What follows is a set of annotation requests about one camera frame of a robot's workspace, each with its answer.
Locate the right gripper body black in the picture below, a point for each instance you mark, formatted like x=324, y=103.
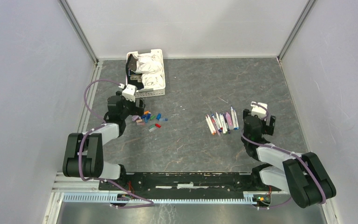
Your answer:
x=267, y=129

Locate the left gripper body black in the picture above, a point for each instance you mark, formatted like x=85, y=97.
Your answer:
x=129, y=108

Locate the pink highlighter cap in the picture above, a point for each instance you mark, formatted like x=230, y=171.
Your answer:
x=135, y=117

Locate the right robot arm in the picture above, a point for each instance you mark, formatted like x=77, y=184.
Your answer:
x=303, y=176

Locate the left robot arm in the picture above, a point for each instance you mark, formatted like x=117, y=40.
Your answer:
x=84, y=151

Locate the white plastic basket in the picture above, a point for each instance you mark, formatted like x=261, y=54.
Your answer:
x=151, y=92

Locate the black printed shirt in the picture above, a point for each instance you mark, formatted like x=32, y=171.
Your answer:
x=132, y=77

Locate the white crumpled cloth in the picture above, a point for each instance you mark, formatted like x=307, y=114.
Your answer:
x=151, y=67

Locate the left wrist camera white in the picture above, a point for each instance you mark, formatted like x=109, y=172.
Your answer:
x=129, y=92

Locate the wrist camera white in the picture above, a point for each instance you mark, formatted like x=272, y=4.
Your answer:
x=129, y=92
x=259, y=109

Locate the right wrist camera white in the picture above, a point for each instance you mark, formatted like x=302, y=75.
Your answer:
x=259, y=109

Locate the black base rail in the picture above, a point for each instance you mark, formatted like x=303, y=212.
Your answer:
x=195, y=185

